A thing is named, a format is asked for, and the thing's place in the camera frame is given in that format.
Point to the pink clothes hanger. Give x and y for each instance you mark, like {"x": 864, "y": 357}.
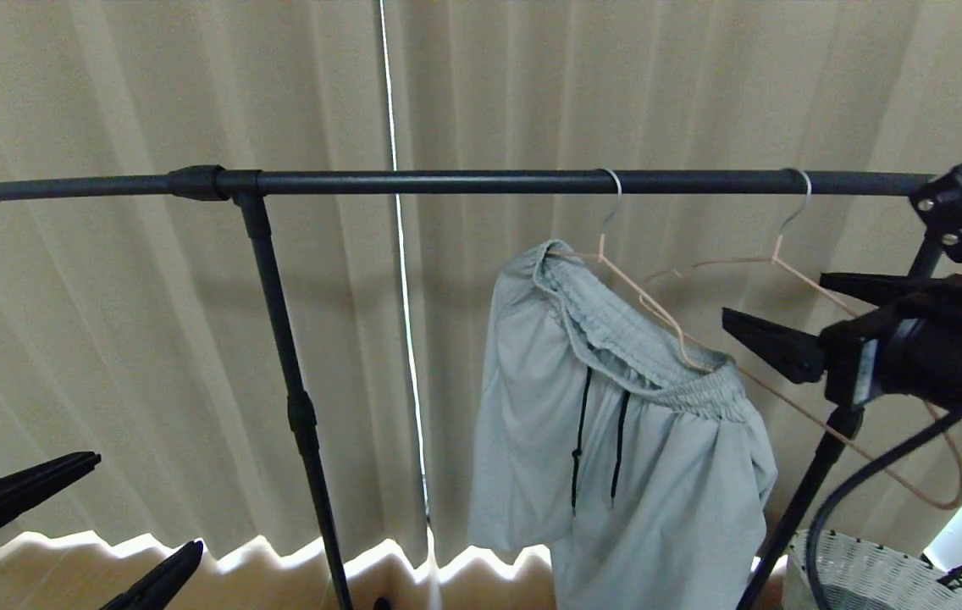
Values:
{"x": 776, "y": 250}
{"x": 650, "y": 302}

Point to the beige curtain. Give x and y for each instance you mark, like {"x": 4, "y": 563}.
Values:
{"x": 151, "y": 339}

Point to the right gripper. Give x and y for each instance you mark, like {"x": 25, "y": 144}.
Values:
{"x": 938, "y": 356}

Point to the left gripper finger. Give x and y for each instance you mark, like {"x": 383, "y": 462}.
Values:
{"x": 163, "y": 585}
{"x": 7, "y": 500}

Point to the pale grey shorts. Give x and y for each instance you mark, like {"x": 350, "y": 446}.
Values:
{"x": 659, "y": 508}

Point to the white laundry basket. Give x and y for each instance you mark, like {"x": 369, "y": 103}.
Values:
{"x": 870, "y": 576}

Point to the black clothes rack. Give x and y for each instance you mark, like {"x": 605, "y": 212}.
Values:
{"x": 447, "y": 182}

